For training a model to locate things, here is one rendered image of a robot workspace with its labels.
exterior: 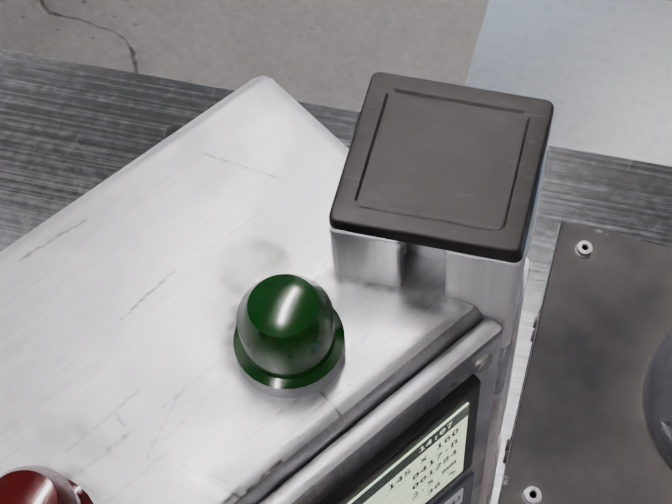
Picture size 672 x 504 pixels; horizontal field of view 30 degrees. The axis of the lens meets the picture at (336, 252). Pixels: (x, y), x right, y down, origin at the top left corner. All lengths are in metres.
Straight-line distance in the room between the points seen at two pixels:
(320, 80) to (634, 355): 1.40
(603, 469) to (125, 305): 0.61
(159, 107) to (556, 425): 0.49
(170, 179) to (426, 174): 0.07
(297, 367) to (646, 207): 0.84
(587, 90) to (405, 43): 1.14
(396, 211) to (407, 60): 1.98
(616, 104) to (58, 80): 0.52
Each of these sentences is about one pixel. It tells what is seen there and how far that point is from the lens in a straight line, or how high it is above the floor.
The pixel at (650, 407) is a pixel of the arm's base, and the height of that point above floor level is 0.94.
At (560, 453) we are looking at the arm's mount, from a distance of 0.88.
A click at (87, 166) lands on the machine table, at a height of 0.83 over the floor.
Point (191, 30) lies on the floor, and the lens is 2.35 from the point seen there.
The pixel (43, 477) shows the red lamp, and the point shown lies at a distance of 0.27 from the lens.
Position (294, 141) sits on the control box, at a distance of 0.33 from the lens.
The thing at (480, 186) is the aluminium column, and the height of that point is 1.50.
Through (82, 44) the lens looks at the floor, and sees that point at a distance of 2.37.
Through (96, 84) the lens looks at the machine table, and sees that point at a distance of 1.20.
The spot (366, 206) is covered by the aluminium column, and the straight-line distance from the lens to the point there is 0.29.
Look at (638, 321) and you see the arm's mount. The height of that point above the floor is 0.92.
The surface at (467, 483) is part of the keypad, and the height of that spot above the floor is 1.38.
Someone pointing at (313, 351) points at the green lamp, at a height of 1.49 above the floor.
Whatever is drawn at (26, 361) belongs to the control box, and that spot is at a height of 1.48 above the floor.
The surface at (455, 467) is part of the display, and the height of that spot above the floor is 1.42.
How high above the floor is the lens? 1.74
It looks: 59 degrees down
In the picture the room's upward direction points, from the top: 6 degrees counter-clockwise
